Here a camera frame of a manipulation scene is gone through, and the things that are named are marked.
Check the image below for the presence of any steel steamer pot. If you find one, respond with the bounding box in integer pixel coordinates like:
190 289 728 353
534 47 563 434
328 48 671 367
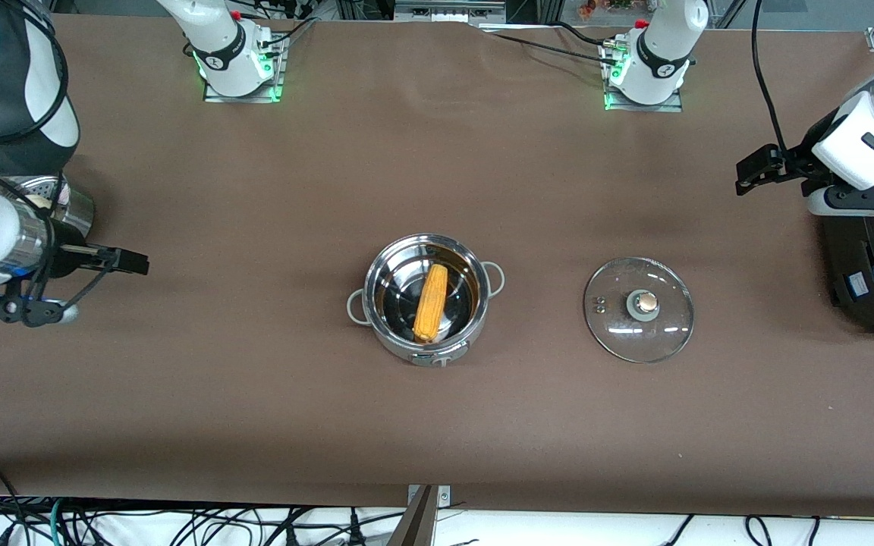
3 176 96 237

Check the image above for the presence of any yellow corn cob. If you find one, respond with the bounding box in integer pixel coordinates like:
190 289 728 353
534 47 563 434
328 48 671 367
413 264 450 344

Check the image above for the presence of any aluminium frame bar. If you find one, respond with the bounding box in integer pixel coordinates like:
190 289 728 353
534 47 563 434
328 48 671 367
394 0 508 24

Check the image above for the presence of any steel pot with grey handles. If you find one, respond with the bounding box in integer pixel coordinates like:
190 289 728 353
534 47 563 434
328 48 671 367
346 234 506 369

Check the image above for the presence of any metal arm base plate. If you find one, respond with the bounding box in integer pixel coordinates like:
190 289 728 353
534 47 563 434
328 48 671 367
203 42 287 104
602 45 685 113

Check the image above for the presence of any aluminium post with base plate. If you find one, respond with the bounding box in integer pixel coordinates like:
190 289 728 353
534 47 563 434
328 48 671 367
388 484 453 546

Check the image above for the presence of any glass pot lid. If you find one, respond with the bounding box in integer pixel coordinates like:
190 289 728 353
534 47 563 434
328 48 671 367
583 257 695 364

